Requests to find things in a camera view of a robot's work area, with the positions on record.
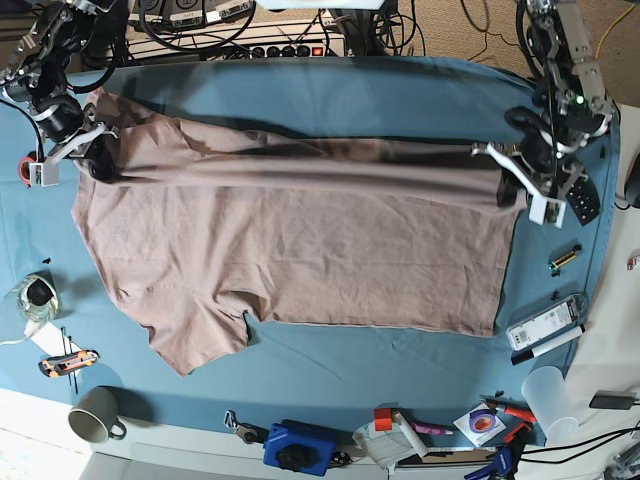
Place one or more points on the black power strip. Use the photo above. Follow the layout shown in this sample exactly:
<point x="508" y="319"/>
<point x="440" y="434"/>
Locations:
<point x="303" y="50"/>

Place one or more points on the red tape roll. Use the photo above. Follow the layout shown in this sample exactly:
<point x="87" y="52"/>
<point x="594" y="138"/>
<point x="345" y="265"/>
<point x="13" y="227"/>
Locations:
<point x="27" y="170"/>

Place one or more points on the white marker pen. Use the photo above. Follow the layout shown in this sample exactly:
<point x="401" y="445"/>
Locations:
<point x="548" y="346"/>

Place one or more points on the silver carabiner keyring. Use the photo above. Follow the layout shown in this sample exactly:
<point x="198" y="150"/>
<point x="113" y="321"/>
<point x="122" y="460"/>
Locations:
<point x="248" y="434"/>

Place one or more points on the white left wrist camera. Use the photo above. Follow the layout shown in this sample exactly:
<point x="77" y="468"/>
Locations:
<point x="545" y="210"/>

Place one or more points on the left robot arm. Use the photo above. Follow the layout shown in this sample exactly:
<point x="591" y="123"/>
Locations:
<point x="571" y="107"/>

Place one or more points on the clear plastic case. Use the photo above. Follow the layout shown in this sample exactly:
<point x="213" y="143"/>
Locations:
<point x="547" y="322"/>

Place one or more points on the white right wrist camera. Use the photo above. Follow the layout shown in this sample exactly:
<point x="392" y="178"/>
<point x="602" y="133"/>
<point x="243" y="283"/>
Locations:
<point x="44" y="174"/>

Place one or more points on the grey ceramic mug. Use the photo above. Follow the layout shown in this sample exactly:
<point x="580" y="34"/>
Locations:
<point x="94" y="418"/>

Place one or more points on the orange utility knife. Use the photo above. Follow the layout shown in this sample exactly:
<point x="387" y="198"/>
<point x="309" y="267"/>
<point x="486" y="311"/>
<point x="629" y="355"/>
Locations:
<point x="54" y="367"/>

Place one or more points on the red handled pliers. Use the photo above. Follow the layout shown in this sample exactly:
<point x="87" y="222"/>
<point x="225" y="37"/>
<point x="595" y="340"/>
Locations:
<point x="524" y="414"/>

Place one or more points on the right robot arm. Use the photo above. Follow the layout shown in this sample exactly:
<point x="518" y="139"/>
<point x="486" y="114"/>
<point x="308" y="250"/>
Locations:
<point x="35" y="76"/>

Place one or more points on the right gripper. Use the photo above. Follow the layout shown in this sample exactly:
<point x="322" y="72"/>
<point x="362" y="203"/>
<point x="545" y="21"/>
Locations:
<point x="63" y="119"/>

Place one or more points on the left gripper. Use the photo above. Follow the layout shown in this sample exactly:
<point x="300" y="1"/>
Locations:
<point x="532" y="169"/>

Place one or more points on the white paper roll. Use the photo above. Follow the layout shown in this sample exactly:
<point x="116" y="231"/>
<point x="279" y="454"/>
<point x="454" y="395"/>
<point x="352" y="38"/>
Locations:
<point x="411" y="436"/>

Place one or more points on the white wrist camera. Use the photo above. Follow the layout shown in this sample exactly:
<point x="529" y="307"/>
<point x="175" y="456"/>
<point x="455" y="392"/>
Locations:
<point x="545" y="210"/>
<point x="44" y="174"/>

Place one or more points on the purple pen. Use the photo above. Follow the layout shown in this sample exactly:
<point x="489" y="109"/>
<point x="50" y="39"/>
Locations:
<point x="429" y="429"/>

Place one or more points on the translucent plastic cup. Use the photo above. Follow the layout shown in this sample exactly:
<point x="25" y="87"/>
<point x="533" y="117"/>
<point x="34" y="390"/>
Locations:
<point x="547" y="396"/>

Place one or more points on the red cube block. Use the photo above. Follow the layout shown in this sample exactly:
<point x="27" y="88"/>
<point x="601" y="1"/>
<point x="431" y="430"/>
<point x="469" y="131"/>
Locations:
<point x="382" y="419"/>

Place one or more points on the blue table cloth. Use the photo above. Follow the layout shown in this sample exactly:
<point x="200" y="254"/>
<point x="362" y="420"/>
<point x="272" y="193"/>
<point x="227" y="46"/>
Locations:
<point x="329" y="376"/>

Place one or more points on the black remote control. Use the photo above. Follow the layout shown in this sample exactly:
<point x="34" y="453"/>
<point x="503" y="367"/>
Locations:
<point x="584" y="200"/>

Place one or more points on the black cable ties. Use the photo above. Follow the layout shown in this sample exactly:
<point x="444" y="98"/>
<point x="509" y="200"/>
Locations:
<point x="68" y="351"/>

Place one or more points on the pink T-shirt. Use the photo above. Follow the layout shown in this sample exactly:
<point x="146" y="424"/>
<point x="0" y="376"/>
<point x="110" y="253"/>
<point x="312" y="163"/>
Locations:
<point x="208" y="223"/>

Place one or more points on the clear glass jar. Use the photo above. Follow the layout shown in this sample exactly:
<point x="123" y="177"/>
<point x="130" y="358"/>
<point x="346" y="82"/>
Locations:
<point x="34" y="299"/>

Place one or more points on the blue plastic box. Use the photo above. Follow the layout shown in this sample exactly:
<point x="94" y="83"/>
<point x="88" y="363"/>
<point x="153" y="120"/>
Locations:
<point x="299" y="448"/>

